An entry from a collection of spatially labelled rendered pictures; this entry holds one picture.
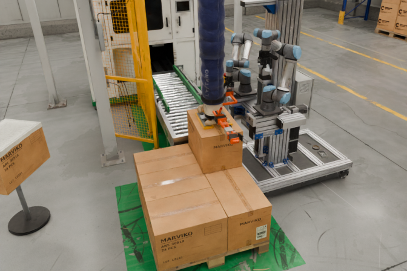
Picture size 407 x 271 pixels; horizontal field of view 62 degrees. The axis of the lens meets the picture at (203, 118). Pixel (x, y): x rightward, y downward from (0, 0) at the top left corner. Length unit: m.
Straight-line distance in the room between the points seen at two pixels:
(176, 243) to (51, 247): 1.34
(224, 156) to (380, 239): 1.64
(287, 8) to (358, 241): 2.25
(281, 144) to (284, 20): 1.37
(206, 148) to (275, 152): 1.04
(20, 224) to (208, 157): 2.03
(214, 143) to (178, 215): 0.73
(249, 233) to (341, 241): 0.95
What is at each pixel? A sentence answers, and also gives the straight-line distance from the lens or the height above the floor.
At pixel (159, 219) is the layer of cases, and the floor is 0.54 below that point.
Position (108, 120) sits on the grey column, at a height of 0.60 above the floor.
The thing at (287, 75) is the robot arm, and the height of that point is 1.41.
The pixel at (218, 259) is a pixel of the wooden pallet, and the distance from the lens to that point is 3.16.
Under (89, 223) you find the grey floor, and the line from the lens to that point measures 3.78.
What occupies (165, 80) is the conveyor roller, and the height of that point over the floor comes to 0.54.
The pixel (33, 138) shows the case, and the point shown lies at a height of 0.92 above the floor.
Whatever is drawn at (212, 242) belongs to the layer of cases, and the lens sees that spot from 2.98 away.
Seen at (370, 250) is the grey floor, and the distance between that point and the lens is 3.61.
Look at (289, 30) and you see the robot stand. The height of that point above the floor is 1.74.
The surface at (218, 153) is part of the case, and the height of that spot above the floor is 0.75.
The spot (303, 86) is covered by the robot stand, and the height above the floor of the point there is 1.17.
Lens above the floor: 2.51
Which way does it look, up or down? 28 degrees down
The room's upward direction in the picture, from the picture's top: 2 degrees counter-clockwise
